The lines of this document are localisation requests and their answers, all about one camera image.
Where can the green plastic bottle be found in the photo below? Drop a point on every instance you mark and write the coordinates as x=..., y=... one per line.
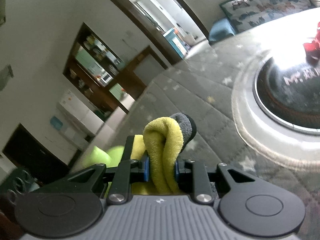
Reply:
x=98, y=181

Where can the round induction cooktop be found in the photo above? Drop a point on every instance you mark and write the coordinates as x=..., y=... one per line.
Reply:
x=275, y=107

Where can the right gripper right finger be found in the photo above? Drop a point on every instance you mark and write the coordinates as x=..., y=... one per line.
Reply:
x=192, y=178

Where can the white refrigerator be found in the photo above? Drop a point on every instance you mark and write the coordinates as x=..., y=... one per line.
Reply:
x=72, y=107

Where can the large butterfly print pillow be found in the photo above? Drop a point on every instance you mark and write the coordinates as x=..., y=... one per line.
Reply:
x=247, y=14

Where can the teal sofa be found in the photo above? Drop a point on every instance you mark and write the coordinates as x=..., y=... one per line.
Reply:
x=222, y=28

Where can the dark wooden shelf unit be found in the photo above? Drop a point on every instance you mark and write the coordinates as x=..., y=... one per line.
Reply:
x=88, y=59

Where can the yellow grey cleaning cloth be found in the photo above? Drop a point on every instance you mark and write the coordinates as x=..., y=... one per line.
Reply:
x=163, y=139

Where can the red plastic bag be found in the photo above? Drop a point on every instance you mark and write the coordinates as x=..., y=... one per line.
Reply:
x=312, y=49

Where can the grey quilted star tablecloth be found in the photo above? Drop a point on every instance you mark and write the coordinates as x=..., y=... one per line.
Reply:
x=201, y=87

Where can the white bucket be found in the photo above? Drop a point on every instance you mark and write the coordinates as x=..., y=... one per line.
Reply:
x=190, y=40

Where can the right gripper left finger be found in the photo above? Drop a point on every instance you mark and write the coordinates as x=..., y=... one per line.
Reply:
x=134, y=167

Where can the dark wooden side table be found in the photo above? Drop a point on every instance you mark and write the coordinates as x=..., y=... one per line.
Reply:
x=140, y=71

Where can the white microwave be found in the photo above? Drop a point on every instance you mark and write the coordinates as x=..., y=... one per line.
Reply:
x=105, y=79

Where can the blue white cabinet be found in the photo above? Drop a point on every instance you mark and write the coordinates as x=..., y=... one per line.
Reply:
x=177, y=44

